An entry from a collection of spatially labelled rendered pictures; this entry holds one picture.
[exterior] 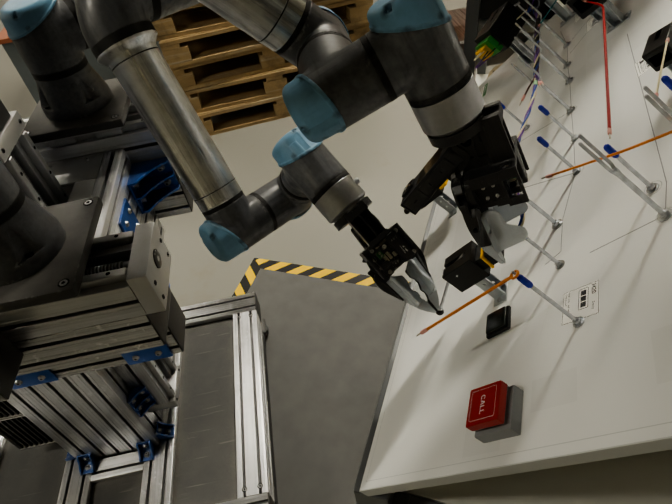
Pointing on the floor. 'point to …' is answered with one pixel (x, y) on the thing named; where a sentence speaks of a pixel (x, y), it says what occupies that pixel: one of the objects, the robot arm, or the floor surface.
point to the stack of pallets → (235, 62)
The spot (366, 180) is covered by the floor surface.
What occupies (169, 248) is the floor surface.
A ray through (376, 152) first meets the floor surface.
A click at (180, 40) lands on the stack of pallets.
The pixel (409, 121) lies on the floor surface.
